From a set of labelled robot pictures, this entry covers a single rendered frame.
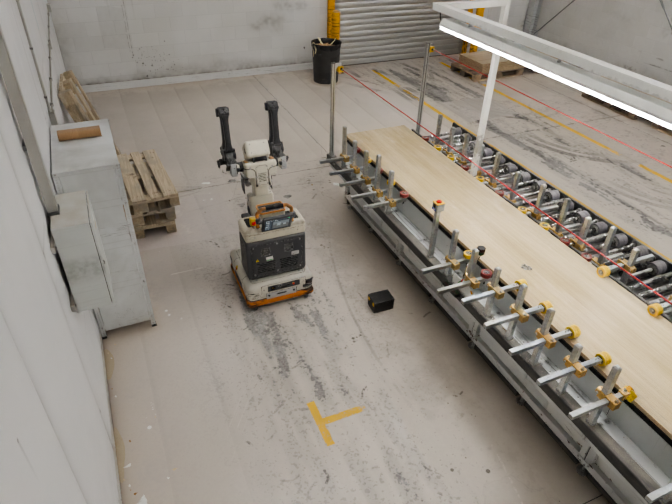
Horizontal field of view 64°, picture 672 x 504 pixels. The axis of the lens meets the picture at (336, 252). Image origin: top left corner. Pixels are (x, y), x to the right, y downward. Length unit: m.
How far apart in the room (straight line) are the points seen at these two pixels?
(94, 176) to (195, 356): 1.62
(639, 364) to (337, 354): 2.20
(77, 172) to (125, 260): 0.81
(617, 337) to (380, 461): 1.75
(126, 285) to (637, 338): 3.74
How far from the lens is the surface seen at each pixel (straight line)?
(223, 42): 10.70
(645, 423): 3.62
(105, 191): 4.22
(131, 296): 4.75
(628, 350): 3.85
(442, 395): 4.37
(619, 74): 3.31
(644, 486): 3.47
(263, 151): 4.68
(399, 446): 4.04
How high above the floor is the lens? 3.29
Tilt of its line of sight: 36 degrees down
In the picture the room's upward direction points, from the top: 2 degrees clockwise
